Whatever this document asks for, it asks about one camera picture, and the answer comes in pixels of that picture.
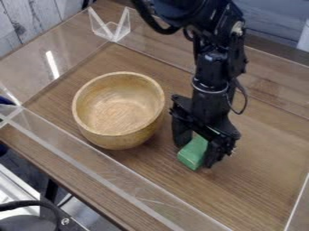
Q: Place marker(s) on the blue object at left edge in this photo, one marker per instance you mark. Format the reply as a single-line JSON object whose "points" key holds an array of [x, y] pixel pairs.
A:
{"points": [[6, 101]]}

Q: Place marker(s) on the brown wooden bowl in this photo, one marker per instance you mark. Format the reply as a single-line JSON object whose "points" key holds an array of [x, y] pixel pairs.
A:
{"points": [[118, 109]]}

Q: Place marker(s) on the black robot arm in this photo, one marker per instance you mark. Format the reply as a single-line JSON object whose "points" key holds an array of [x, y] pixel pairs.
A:
{"points": [[213, 25]]}

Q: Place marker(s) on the green rectangular block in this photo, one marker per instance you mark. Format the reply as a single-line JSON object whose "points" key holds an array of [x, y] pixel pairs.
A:
{"points": [[192, 153]]}

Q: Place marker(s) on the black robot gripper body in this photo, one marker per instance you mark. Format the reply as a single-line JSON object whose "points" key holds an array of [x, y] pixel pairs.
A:
{"points": [[207, 110]]}

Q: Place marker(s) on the black metal table leg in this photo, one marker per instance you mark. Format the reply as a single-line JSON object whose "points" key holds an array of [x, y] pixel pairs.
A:
{"points": [[52, 191]]}

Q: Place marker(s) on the clear acrylic tray wall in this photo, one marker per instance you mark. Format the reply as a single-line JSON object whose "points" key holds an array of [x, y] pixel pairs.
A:
{"points": [[256, 191]]}

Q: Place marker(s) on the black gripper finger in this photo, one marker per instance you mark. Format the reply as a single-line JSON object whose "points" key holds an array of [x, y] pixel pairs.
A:
{"points": [[183, 133], [219, 148]]}

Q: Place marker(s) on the clear acrylic corner bracket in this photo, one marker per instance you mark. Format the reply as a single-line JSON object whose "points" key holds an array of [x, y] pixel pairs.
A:
{"points": [[110, 31]]}

